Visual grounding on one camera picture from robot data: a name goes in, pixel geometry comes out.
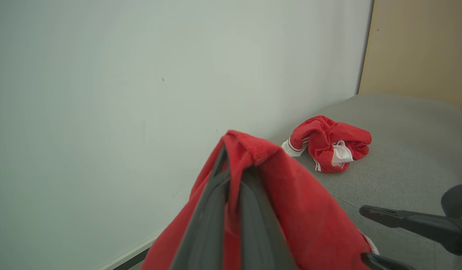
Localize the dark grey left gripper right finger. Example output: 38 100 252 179
239 169 297 270

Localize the red garment with white trim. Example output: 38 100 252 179
141 129 380 270
282 115 372 174

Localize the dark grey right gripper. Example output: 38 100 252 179
360 183 462 270

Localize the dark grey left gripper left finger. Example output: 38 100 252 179
170 146 230 270

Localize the beige wooden panel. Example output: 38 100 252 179
358 0 462 113

